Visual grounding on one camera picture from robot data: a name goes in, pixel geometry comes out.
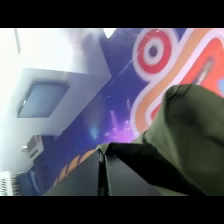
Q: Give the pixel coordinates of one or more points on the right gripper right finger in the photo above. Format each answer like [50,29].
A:
[123,181]

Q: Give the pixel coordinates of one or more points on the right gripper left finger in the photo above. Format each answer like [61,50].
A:
[83,180]

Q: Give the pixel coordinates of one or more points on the dark green jacket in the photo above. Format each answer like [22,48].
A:
[190,133]

